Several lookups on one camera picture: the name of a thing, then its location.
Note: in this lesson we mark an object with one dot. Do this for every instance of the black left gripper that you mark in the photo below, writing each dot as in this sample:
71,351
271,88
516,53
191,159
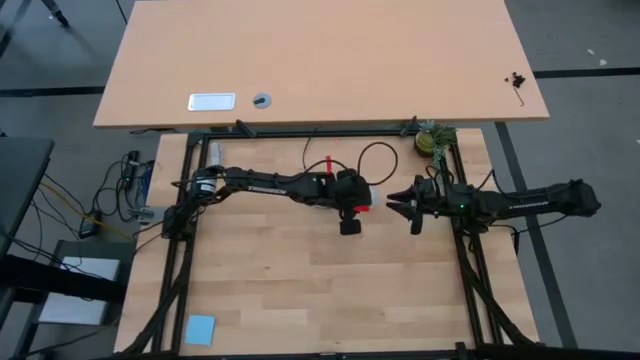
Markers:
352,190

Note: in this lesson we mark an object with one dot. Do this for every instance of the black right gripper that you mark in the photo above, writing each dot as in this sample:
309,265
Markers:
427,192

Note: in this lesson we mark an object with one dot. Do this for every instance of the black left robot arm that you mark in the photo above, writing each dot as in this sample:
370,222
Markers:
260,187

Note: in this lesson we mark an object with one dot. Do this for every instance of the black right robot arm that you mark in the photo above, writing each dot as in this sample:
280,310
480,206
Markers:
530,202

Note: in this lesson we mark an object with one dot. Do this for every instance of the potted succulent plant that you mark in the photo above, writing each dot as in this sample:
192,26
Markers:
432,140

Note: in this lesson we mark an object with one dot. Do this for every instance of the beige wooden desk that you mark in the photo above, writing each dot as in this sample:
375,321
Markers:
320,60

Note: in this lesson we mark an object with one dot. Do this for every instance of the white grey small device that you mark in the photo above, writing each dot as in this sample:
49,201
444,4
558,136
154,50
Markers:
215,152

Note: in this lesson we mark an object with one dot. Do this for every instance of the black hex key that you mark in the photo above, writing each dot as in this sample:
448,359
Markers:
520,97

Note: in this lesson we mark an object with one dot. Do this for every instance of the small black screws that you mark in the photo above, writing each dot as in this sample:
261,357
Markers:
516,79

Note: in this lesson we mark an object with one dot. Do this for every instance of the blue sticky note pad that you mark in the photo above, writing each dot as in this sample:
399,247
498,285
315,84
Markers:
200,330

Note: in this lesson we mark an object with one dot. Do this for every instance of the black power strip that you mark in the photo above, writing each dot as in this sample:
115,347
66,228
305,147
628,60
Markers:
132,167

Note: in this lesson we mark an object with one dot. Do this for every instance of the black power adapter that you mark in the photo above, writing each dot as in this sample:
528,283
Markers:
90,227

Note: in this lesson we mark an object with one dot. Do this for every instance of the white board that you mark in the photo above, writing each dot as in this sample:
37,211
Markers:
80,295

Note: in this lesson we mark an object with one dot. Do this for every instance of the black desk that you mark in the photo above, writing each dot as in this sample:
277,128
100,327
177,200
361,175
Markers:
20,175

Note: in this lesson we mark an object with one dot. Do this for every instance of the black tripod leg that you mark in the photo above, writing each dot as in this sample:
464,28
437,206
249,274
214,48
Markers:
55,10

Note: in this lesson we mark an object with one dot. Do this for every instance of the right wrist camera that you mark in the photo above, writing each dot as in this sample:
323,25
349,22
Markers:
416,226

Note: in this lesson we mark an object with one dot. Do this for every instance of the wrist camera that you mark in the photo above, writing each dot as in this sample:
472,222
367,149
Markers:
416,226
350,227

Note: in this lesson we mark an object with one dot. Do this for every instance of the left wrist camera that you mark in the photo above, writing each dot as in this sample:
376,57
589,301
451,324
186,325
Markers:
350,227

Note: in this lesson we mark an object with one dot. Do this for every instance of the black aluminium frame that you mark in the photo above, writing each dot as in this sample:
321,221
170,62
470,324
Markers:
330,134

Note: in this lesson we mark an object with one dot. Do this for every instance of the silver metal bracket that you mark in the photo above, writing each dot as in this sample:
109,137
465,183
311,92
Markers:
147,214

